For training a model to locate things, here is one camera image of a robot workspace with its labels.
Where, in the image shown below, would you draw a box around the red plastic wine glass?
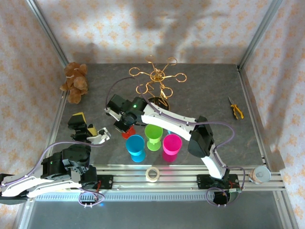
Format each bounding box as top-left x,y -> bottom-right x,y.
121,126 -> 137,141

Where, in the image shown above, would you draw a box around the green plastic wine glass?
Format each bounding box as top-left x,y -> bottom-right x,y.
144,124 -> 164,152

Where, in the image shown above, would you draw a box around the pink plastic wine glass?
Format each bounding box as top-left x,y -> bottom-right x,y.
163,134 -> 183,163

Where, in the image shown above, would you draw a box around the brown teddy bear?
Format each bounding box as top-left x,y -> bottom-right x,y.
59,62 -> 89,104

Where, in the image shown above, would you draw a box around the masking tape roll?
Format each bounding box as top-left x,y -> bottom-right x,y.
145,167 -> 161,183

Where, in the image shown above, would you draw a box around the silver tin can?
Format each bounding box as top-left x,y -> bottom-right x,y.
248,166 -> 272,186

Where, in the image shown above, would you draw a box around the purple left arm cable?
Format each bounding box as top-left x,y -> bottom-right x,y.
0,141 -> 107,189

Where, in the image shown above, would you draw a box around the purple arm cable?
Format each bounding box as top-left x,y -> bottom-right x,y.
0,141 -> 107,189
105,76 -> 246,191

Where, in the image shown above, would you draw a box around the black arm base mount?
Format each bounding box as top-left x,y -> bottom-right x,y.
96,175 -> 113,191
197,175 -> 239,190

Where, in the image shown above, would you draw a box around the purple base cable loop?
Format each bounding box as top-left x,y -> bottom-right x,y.
78,187 -> 105,208
206,187 -> 239,208

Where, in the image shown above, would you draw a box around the gold wire wine glass rack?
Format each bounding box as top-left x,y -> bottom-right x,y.
128,55 -> 188,112

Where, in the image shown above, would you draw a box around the perforated metal cable duct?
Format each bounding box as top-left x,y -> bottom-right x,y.
35,192 -> 239,201

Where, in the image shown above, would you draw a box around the aluminium frame post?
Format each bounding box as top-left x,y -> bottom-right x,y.
238,0 -> 286,70
25,0 -> 70,67

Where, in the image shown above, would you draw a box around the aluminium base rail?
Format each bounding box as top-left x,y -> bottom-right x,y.
26,164 -> 285,192

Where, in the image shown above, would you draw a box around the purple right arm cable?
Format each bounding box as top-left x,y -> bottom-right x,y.
105,76 -> 246,191

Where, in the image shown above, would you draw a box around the yellow handled pliers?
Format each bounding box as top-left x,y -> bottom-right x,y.
228,96 -> 245,120

